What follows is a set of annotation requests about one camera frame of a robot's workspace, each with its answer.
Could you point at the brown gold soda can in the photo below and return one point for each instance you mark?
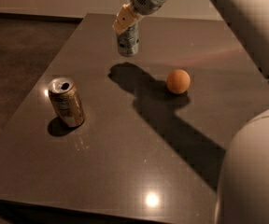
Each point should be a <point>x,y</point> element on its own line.
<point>66,101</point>

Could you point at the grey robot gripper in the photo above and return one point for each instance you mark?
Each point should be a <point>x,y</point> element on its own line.
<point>144,0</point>

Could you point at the orange ball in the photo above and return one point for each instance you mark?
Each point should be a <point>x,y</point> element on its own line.
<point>178,81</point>

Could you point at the green silver 7up can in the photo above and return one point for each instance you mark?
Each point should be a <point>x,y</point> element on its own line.
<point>128,42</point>

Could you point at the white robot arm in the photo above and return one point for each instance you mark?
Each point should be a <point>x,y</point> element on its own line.
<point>240,172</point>

